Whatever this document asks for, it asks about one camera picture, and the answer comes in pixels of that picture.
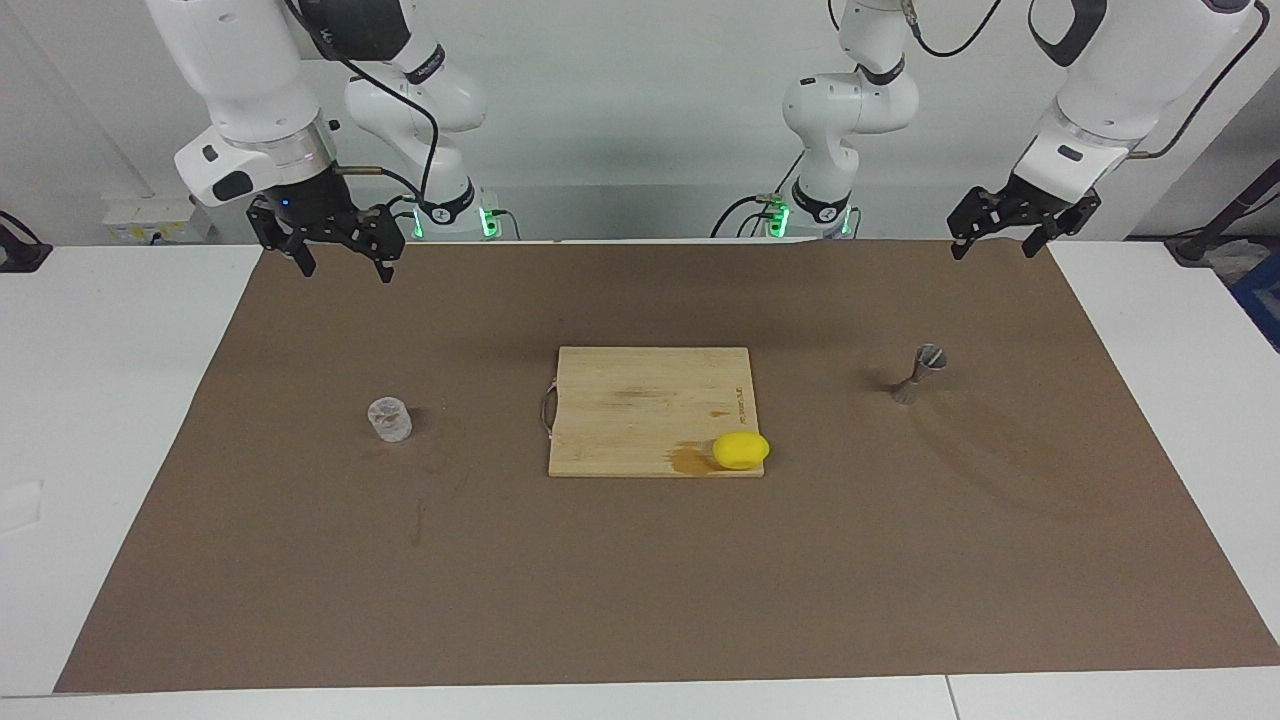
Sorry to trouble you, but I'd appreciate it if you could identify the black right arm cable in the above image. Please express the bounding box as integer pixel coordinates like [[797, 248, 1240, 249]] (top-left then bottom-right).
[[283, 0, 441, 206]]

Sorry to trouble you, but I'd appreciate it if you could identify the brown table mat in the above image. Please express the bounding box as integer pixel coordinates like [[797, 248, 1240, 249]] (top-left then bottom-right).
[[55, 238, 1280, 694]]

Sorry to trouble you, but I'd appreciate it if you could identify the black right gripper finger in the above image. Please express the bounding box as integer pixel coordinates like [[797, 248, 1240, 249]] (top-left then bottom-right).
[[248, 197, 317, 278], [348, 204, 406, 284]]

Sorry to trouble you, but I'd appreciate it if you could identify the white wall socket box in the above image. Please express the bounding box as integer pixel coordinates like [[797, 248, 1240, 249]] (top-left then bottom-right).
[[103, 195, 216, 244]]

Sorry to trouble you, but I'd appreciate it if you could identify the black base cable bundle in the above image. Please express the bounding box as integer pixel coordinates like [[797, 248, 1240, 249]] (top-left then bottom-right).
[[710, 148, 806, 239]]

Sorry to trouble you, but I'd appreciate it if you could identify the wooden cutting board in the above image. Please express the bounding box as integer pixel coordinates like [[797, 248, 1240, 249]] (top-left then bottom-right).
[[540, 346, 766, 479]]

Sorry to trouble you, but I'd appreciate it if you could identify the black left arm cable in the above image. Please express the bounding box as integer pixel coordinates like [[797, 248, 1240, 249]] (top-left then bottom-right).
[[905, 0, 1271, 161]]

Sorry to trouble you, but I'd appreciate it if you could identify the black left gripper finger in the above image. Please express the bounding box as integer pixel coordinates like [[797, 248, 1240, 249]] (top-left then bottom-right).
[[948, 187, 1011, 259], [1023, 195, 1101, 258]]

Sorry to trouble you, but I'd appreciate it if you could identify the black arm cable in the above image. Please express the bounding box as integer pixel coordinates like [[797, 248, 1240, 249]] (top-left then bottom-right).
[[905, 0, 1271, 161], [283, 0, 441, 206]]

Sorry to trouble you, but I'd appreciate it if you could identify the clear glass cup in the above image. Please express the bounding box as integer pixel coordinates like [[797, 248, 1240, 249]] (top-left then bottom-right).
[[367, 397, 413, 443]]

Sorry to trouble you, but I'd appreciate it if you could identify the metal jigger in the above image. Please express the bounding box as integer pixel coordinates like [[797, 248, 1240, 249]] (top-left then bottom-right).
[[892, 343, 948, 406]]

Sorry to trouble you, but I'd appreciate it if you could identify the black clamp base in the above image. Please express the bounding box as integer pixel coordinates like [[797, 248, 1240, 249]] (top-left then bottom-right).
[[0, 210, 53, 273]]

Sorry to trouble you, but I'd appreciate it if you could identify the yellow lemon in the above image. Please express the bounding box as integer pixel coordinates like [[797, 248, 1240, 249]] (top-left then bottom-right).
[[712, 431, 772, 471]]

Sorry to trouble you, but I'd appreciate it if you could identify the black stand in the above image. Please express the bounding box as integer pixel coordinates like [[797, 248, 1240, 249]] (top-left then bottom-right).
[[1165, 158, 1280, 269]]

